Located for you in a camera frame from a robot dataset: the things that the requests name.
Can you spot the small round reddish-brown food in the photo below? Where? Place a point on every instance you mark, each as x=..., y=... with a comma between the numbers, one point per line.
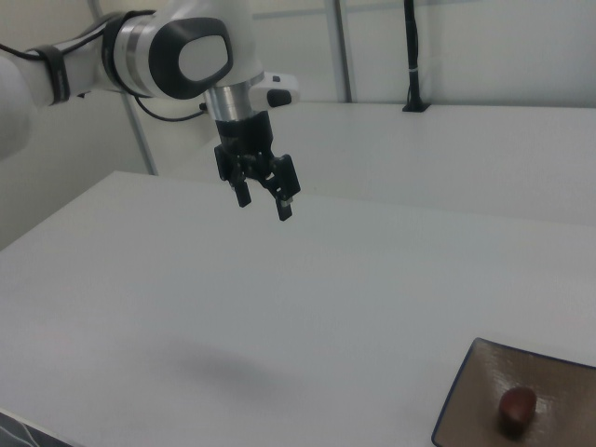
x=517, y=404

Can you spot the white side table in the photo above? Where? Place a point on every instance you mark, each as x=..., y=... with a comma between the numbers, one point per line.
x=419, y=158

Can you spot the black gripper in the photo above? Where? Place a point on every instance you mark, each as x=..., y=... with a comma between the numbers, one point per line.
x=247, y=139

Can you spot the black pole stand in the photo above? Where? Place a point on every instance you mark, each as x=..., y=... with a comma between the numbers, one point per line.
x=412, y=46

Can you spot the dark patterned surface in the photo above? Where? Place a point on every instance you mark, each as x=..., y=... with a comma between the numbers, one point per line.
x=18, y=435

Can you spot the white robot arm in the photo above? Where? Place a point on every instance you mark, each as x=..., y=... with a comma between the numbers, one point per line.
x=205, y=56

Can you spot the square brown ceramic plate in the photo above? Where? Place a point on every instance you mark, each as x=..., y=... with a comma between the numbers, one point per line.
x=470, y=396

